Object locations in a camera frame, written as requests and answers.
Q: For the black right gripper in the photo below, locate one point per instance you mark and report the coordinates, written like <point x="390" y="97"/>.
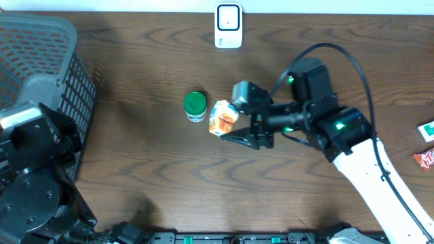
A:
<point x="250" y="136"/>

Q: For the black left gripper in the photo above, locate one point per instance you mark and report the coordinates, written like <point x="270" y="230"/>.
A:
<point x="63" y="142"/>

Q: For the orange white tissue packet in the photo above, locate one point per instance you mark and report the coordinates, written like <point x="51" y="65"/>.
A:
<point x="222" y="118"/>

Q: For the green lid jar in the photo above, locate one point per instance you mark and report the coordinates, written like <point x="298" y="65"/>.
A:
<point x="195" y="106"/>

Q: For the white green medicine box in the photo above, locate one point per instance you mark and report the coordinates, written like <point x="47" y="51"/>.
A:
<point x="427" y="131"/>

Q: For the red snack packet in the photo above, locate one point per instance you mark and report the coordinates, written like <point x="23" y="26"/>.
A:
<point x="424" y="159"/>

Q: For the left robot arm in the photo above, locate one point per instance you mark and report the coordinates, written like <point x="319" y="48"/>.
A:
<point x="39" y="201"/>

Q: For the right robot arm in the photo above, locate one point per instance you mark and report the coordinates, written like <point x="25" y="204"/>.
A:
<point x="344" y="136"/>

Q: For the white barcode scanner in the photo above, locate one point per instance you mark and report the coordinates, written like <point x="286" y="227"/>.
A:
<point x="228" y="25"/>

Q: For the grey plastic mesh basket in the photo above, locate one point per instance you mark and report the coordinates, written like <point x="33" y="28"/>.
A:
<point x="40" y="63"/>

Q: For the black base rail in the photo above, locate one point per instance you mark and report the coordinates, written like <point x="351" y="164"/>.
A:
<point x="126" y="232"/>

